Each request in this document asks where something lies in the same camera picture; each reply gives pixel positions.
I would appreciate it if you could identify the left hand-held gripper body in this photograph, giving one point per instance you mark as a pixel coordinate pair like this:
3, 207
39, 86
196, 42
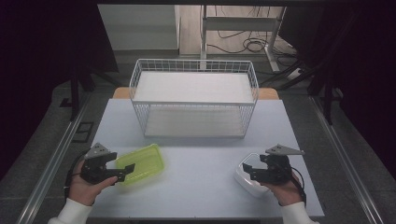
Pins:
93, 169

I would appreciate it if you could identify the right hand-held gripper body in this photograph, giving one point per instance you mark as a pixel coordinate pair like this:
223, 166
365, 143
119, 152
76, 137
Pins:
277, 169

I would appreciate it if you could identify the white plastic container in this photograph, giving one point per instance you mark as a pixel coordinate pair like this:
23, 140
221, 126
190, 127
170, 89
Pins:
246, 183

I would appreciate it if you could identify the green translucent plastic container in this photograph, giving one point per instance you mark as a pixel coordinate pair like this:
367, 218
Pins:
146, 161

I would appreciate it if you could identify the person's left hand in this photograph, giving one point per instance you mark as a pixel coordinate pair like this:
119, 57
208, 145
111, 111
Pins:
82, 189

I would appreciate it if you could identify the person's right hand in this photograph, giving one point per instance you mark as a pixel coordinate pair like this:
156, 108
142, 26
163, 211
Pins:
285, 193

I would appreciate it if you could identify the black floor plate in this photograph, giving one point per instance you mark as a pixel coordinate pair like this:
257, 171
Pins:
83, 132

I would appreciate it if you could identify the wooden table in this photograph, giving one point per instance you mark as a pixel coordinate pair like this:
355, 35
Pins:
269, 94

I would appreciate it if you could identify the black metal stand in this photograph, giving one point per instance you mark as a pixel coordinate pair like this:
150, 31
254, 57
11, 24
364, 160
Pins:
327, 93
74, 93

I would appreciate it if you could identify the white power strip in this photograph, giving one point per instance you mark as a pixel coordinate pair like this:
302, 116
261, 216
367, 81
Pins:
295, 73

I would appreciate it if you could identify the dark curtain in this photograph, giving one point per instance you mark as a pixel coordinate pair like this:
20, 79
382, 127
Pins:
373, 77
37, 62

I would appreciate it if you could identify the white cabinet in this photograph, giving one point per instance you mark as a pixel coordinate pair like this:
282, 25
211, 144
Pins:
140, 28

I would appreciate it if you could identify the aluminium rail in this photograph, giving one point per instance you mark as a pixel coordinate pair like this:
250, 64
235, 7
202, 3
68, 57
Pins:
53, 161
345, 161

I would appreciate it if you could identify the white metal desk frame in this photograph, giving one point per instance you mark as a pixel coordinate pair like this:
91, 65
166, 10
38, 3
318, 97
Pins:
239, 24

